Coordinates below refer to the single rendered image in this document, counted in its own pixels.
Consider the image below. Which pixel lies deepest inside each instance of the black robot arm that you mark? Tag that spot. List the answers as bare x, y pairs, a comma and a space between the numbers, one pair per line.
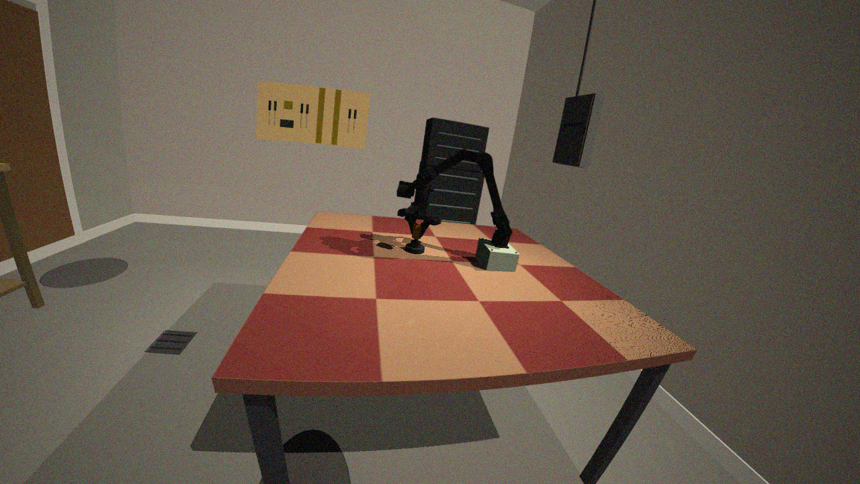
502, 235

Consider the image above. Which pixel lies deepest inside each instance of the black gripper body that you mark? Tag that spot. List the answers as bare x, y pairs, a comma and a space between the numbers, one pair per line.
431, 220

